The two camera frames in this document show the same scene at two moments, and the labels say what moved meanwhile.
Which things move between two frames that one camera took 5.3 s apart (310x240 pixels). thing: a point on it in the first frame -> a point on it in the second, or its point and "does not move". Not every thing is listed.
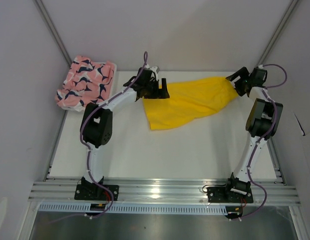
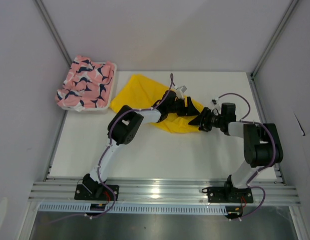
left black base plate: (89, 192) does not move
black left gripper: (159, 93) -> (189, 111)
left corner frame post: (46, 16) does not move
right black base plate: (231, 194) does not move
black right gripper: (244, 74) -> (203, 123)
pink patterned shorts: (87, 82) does not move
